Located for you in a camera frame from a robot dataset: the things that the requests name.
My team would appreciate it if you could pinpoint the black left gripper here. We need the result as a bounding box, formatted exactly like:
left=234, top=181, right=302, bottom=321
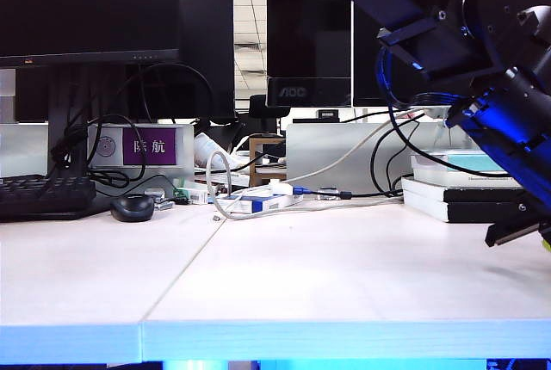
left=485, top=209, right=551, bottom=249

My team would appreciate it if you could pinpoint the white spine book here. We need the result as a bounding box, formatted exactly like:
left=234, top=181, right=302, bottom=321
left=412, top=167, right=524, bottom=189

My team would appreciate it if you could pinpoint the teal cover book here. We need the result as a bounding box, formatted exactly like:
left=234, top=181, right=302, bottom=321
left=409, top=149, right=505, bottom=174

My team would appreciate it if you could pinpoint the silver desk divider panel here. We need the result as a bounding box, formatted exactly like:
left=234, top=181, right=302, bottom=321
left=0, top=122, right=49, bottom=178
left=285, top=122, right=490, bottom=197

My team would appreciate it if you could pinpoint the AOC monitor with silver stand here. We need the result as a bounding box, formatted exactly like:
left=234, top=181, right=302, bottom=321
left=352, top=0, right=457, bottom=120

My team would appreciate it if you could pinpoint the white adapter block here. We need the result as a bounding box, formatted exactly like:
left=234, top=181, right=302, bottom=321
left=269, top=178, right=294, bottom=196

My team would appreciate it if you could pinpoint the blue and white carton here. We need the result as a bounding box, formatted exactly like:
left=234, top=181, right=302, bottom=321
left=214, top=187, right=305, bottom=215

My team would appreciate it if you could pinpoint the wooden desk shelf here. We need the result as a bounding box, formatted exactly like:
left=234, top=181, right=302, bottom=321
left=247, top=136, right=288, bottom=188

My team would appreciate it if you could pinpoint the black office chair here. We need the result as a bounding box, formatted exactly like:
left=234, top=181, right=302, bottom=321
left=248, top=94, right=291, bottom=131

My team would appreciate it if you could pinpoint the glossy black AOC monitor back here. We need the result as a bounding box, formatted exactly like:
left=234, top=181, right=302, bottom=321
left=265, top=0, right=354, bottom=108

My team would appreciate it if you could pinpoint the white plastic bottle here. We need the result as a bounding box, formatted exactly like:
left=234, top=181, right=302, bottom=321
left=192, top=132, right=226, bottom=170

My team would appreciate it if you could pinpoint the small white green box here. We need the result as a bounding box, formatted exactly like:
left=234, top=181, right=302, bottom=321
left=174, top=187, right=210, bottom=206

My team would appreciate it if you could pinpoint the matte black monitor back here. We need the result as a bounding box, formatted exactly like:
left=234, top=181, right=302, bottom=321
left=178, top=0, right=237, bottom=121

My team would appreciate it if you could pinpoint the white desk sign purple label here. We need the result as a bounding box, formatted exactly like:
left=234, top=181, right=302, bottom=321
left=87, top=123, right=195, bottom=178

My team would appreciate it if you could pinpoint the black computer mouse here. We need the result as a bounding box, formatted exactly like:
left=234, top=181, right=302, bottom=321
left=109, top=193, right=155, bottom=223

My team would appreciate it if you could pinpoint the black computer keyboard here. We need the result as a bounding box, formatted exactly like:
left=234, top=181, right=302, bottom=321
left=0, top=174, right=97, bottom=222

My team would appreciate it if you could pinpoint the black monitor with black stand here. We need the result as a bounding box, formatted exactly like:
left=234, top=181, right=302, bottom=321
left=0, top=0, right=183, bottom=182

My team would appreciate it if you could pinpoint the translucent white container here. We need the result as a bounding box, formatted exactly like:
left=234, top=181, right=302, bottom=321
left=0, top=67, right=17, bottom=125

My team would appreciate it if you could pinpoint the black monitor cable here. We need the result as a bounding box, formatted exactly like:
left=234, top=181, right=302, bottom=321
left=382, top=122, right=421, bottom=197
left=368, top=114, right=426, bottom=198

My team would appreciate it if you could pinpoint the black cable with ferrite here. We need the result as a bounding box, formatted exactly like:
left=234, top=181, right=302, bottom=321
left=337, top=188, right=404, bottom=200

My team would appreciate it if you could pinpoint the white monitor cable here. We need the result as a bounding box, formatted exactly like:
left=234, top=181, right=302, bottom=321
left=283, top=107, right=427, bottom=184

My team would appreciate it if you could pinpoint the thin black cable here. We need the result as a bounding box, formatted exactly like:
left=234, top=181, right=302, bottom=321
left=88, top=114, right=147, bottom=184

